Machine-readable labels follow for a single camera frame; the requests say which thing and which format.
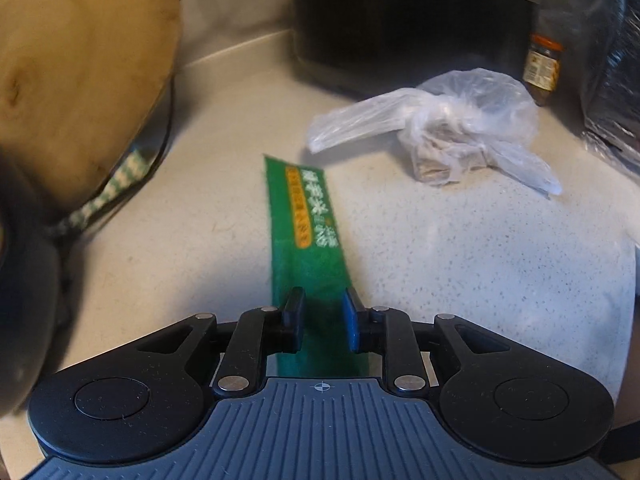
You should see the green checked cloth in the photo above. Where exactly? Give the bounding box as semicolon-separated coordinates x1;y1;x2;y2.
47;147;157;242

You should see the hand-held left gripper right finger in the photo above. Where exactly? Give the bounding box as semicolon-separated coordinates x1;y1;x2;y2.
341;288;516;397

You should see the wooden cutting board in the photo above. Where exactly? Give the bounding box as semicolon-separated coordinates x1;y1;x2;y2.
0;0;184;222

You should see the dark round object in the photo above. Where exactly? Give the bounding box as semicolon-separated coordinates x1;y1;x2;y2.
0;200;69;417

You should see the black speckled wrapped object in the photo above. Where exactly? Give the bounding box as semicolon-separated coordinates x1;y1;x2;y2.
579;0;640;182

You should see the black kitchen appliance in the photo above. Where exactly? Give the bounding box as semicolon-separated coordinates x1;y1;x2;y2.
290;0;547;102

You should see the brown jar with orange lid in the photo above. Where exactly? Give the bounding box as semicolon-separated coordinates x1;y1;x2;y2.
522;32;566;107

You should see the clear plastic bag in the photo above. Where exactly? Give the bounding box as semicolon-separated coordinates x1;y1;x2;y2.
306;67;564;197

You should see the green cardboard box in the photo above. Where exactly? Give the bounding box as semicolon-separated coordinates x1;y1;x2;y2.
262;153;372;379

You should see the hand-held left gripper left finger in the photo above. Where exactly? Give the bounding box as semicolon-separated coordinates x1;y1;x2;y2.
137;287;307;401

